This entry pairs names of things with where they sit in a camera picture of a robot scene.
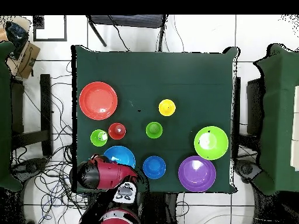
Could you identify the large blue bowl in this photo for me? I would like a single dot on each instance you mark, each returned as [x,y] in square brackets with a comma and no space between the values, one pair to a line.
[121,154]

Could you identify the plain green cup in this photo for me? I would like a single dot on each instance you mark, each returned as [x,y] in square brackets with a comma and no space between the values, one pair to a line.
[154,130]

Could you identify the ribbed yellow cup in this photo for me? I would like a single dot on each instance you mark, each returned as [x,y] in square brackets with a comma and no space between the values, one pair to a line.
[167,107]

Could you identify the large green bowl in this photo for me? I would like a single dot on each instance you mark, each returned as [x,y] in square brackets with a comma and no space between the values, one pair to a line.
[217,144]

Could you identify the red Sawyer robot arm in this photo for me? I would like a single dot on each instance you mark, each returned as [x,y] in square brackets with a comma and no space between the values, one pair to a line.
[109,175]

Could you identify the ribbed green cup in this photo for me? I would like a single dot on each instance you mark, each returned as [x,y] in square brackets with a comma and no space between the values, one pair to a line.
[95,140]

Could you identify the plain orange cup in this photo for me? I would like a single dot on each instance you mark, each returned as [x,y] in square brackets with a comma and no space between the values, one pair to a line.
[114,131]

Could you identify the dark blue small bowl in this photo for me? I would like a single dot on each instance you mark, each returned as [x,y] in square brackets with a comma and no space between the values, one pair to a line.
[154,167]

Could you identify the wide orange bowl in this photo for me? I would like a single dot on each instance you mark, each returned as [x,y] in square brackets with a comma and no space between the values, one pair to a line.
[98,100]

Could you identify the purple bowl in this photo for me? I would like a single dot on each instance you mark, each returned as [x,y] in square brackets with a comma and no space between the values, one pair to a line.
[197,173]

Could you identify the dark green table cloth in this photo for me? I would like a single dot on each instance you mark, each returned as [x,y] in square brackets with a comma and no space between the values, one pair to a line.
[151,74]

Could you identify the green cloth side table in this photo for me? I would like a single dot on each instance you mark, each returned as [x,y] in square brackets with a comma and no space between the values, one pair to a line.
[280,105]
[4,116]

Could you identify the brown cardboard box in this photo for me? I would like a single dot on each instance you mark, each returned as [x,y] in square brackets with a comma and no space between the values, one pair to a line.
[28,60]

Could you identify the dark folding chair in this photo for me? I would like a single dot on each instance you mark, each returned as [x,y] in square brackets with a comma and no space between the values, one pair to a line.
[128,21]

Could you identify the black bag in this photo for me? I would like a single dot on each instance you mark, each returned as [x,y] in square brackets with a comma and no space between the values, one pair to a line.
[16,32]

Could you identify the black stand frame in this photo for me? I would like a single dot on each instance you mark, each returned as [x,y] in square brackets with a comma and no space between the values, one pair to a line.
[45,105]
[254,105]

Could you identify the black square frame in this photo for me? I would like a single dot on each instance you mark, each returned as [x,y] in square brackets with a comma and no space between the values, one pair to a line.
[50,40]

